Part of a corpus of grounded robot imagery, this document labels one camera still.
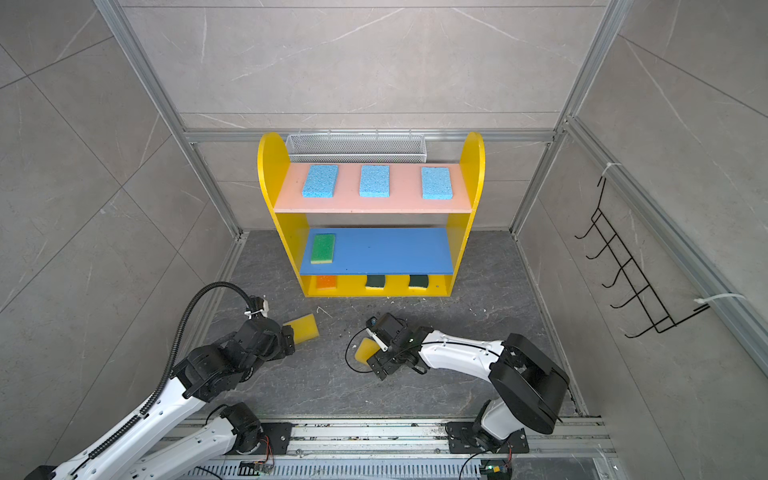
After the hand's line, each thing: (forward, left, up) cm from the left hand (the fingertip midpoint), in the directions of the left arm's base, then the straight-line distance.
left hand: (280, 328), depth 75 cm
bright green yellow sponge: (+29, -7, -3) cm, 30 cm away
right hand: (-1, -27, -15) cm, 31 cm away
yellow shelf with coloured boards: (+40, -23, -6) cm, 46 cm away
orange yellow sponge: (+24, -7, -14) cm, 29 cm away
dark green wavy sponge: (+23, -39, -15) cm, 48 cm away
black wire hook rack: (-5, -84, +15) cm, 85 cm away
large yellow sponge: (-1, -21, -15) cm, 26 cm away
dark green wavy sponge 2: (+23, -24, -13) cm, 36 cm away
